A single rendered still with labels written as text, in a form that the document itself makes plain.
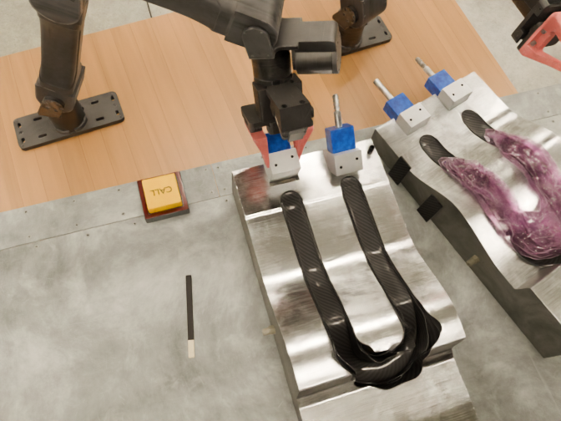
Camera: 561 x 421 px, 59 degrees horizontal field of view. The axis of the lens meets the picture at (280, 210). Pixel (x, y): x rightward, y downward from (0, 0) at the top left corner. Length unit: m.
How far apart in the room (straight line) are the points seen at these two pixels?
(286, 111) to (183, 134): 0.38
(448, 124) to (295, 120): 0.43
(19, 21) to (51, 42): 1.60
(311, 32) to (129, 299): 0.52
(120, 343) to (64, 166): 0.35
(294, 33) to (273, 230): 0.31
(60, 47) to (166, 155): 0.29
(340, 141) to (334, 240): 0.17
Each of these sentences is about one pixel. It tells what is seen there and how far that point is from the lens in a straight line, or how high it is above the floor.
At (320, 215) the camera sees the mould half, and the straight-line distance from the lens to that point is 0.85.
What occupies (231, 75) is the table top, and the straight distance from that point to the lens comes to 1.09.
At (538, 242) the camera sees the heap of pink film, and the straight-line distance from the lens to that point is 0.95.
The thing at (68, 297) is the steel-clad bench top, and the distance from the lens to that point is 0.93.
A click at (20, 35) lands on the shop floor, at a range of 2.37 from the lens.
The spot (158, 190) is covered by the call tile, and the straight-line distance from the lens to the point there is 0.92.
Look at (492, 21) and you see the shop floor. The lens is 2.55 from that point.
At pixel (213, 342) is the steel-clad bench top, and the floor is 0.80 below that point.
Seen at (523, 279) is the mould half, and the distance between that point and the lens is 0.94.
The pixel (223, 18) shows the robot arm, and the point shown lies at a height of 1.18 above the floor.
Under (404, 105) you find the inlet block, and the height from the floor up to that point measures 0.87.
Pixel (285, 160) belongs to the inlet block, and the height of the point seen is 0.94.
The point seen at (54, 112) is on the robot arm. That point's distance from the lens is 0.97.
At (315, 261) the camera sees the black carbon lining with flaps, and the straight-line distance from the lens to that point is 0.83.
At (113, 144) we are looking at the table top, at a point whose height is 0.80.
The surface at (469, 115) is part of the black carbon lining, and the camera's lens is 1.07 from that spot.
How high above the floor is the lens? 1.66
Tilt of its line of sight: 67 degrees down
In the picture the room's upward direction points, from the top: 10 degrees clockwise
